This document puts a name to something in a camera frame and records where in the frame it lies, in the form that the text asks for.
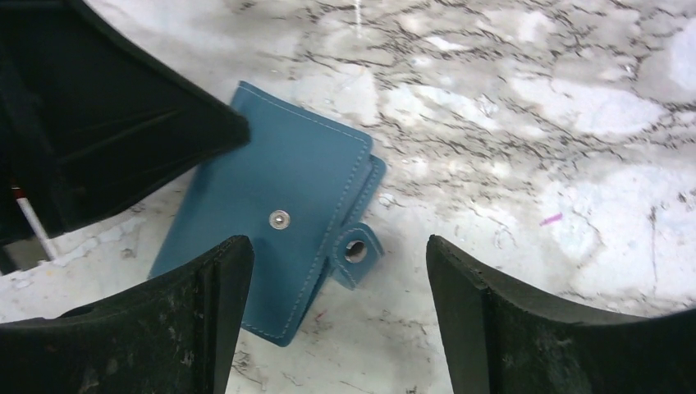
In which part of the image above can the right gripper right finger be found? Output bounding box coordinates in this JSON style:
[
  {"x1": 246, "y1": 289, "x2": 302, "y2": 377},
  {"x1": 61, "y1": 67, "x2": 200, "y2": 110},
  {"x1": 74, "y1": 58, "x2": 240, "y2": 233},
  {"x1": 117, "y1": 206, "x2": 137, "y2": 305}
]
[{"x1": 426, "y1": 236, "x2": 695, "y2": 393}]

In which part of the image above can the blue leather card holder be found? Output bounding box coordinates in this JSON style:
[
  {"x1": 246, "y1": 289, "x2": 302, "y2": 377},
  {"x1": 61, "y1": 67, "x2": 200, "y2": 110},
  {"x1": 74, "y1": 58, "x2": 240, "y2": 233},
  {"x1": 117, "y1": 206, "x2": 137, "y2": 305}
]
[{"x1": 150, "y1": 81, "x2": 387, "y2": 346}]

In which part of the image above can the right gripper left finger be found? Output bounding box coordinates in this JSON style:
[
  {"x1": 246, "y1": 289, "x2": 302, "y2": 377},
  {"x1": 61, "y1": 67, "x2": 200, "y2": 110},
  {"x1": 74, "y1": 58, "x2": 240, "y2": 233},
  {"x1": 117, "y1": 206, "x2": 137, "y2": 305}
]
[{"x1": 1, "y1": 236, "x2": 254, "y2": 393}]

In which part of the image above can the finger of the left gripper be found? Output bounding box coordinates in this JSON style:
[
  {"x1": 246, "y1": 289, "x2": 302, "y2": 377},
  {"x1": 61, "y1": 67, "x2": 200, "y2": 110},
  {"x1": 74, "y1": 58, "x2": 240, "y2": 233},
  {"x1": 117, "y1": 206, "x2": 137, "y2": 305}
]
[{"x1": 1, "y1": 1, "x2": 250, "y2": 245}]

